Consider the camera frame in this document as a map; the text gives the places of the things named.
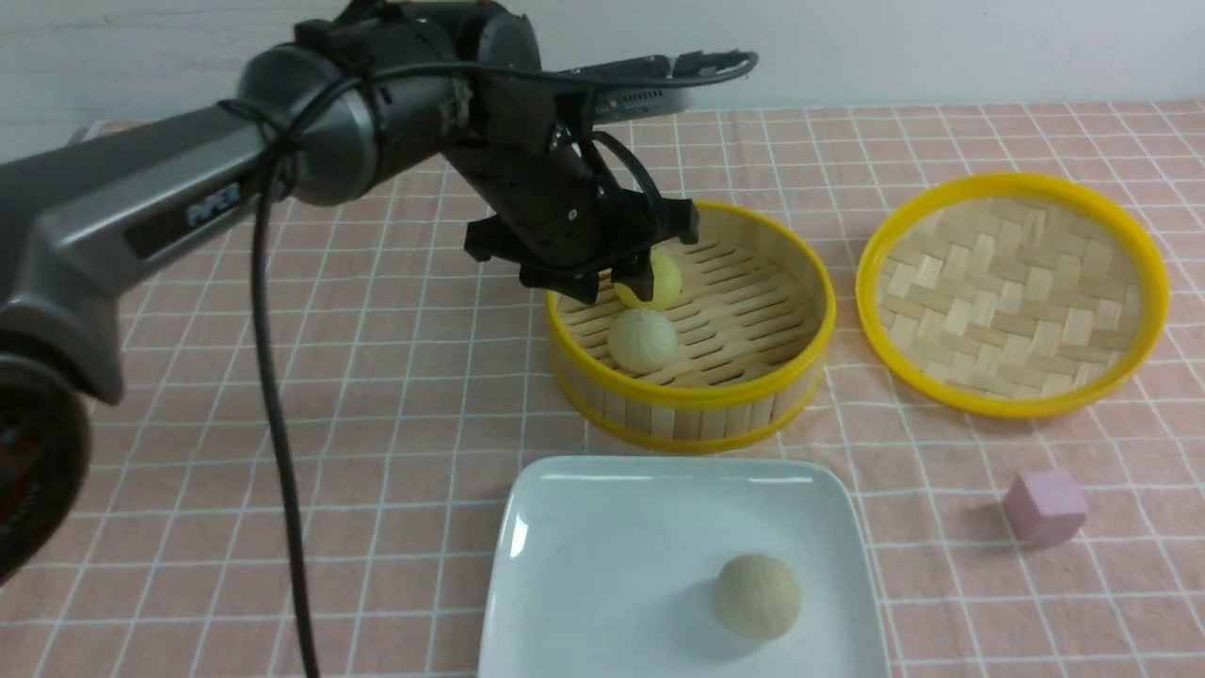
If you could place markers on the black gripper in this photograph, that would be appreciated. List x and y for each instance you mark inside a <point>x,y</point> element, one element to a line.
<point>568,201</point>

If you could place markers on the yellow steamed bun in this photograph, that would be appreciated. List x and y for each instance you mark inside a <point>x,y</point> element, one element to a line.
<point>667,278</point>

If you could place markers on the pale steamed bun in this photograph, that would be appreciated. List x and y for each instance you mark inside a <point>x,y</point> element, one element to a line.
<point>642,341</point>
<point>757,597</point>

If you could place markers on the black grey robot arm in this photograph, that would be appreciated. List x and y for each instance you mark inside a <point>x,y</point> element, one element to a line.
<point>345,106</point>

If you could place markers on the white square plate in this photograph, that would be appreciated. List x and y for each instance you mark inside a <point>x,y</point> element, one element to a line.
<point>606,567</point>

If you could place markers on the bamboo steamer basket yellow rim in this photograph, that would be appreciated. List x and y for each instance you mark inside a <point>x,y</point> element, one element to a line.
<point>753,323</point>

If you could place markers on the bamboo steamer lid yellow rim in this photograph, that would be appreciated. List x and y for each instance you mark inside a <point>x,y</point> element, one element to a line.
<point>1012,295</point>

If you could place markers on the pink cube block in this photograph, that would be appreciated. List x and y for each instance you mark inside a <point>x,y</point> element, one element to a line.
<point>1045,507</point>

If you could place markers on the pink checkered tablecloth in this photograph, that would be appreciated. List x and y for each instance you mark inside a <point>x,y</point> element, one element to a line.
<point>417,386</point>

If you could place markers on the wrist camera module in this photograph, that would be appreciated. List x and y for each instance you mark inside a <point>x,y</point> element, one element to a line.
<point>649,87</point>

